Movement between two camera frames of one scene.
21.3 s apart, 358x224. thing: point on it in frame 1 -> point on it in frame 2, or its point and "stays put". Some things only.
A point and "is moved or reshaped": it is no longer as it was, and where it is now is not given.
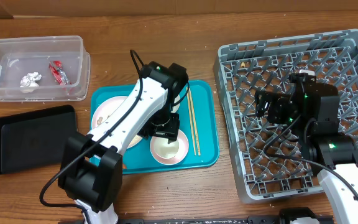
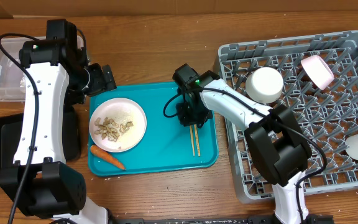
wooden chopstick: [194, 123] stays put
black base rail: [302, 216] stays put
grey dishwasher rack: [344, 58] stays put
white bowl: [176, 107] is moved or reshaped
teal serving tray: [198, 109] stays put
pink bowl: [169, 154] -> [319, 71]
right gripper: [279, 105] -> [187, 119]
